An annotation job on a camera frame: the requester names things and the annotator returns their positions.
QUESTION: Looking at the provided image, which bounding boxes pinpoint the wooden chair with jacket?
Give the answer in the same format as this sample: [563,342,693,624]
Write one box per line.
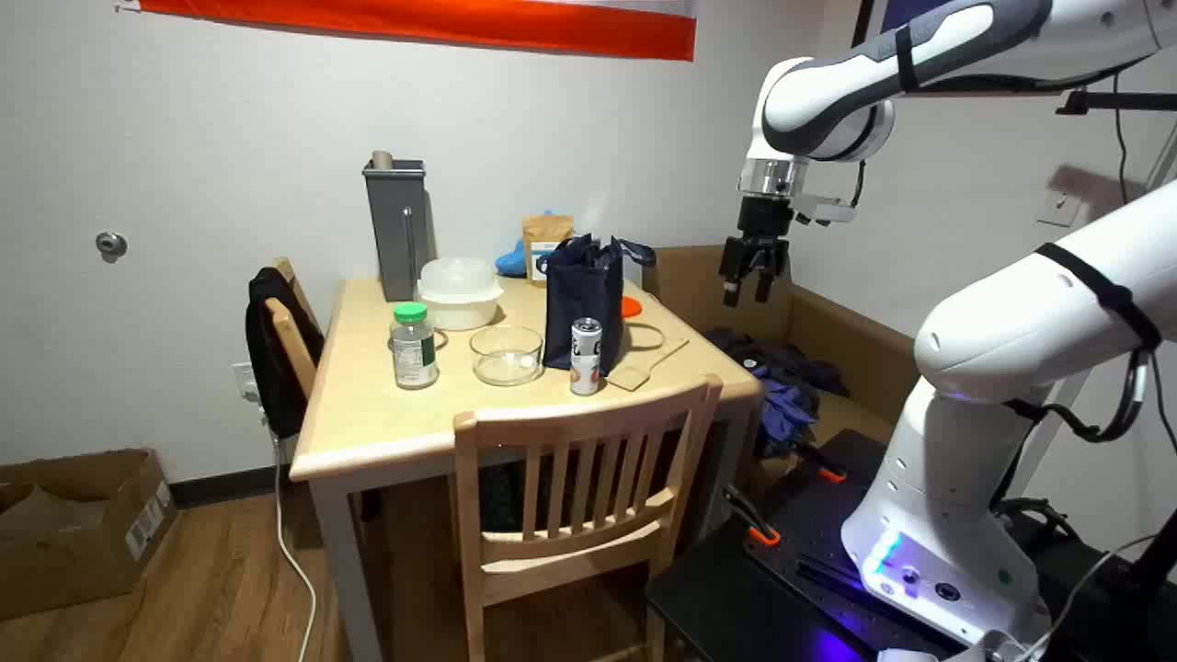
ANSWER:
[260,254,333,407]

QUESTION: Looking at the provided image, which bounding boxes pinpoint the light wooden table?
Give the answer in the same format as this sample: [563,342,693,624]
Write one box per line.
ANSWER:
[286,271,767,662]

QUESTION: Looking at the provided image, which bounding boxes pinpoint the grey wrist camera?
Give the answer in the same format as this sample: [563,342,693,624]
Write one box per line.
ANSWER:
[788,179,862,232]

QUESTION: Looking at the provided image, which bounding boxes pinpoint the blue clothes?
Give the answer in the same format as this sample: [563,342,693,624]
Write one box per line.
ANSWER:
[751,363,824,461]

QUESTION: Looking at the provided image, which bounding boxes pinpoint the white power cable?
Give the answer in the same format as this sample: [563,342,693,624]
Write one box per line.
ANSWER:
[269,439,325,662]

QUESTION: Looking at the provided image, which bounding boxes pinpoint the metal wire ring tool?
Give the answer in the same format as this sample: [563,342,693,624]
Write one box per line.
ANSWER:
[622,319,670,357]

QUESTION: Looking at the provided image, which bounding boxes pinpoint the orange handled clamp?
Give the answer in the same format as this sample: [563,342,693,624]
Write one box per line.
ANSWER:
[721,483,788,552]
[795,440,854,490]

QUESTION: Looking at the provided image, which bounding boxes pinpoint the dark clothes pile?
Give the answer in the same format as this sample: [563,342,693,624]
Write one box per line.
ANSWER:
[702,322,850,398]

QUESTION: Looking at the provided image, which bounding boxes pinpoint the wooden chair left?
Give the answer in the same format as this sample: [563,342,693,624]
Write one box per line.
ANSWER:
[244,266,327,440]

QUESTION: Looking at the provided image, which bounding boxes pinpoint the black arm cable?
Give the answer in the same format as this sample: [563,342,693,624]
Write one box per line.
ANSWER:
[1033,238,1166,450]

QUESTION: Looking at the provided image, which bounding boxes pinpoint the dark blue fabric bag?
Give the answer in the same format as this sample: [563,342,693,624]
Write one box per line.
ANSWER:
[540,232,660,375]

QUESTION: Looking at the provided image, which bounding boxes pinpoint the clear glass bowl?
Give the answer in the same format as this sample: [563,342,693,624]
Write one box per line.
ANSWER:
[468,322,547,388]

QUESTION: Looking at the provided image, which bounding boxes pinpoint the white drink can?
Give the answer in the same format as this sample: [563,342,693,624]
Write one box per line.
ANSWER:
[568,311,606,400]

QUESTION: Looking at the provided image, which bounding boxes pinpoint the wooden slat-back chair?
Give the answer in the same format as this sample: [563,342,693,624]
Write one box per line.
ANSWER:
[450,375,727,662]

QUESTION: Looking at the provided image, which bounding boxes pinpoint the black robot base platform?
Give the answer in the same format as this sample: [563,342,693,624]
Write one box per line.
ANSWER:
[643,428,1177,662]

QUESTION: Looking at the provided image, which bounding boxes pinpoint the jar with brown lid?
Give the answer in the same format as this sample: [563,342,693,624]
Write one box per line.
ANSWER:
[519,211,579,285]

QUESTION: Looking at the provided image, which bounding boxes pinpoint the blue cloth object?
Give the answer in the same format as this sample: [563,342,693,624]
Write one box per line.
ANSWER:
[495,238,533,281]

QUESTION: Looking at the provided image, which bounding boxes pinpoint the square wooden coaster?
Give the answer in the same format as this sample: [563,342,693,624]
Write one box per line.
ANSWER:
[604,359,655,398]

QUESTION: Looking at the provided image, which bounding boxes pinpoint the white plastic lidded container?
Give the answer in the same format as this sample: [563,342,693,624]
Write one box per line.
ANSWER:
[414,254,508,335]

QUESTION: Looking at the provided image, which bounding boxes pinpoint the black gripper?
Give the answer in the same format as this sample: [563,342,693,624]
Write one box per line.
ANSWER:
[719,194,792,308]

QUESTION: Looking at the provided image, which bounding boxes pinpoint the orange wall banner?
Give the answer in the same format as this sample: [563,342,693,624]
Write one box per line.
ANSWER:
[137,0,698,67]

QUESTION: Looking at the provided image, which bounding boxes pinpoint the white wall plate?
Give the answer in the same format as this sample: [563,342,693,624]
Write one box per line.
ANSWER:
[1033,187,1092,235]

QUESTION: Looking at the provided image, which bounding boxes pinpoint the brown cardboard box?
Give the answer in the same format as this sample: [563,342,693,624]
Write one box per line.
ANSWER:
[0,444,179,623]

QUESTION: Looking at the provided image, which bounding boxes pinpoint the brown sofa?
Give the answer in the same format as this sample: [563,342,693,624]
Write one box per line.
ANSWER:
[642,238,919,461]

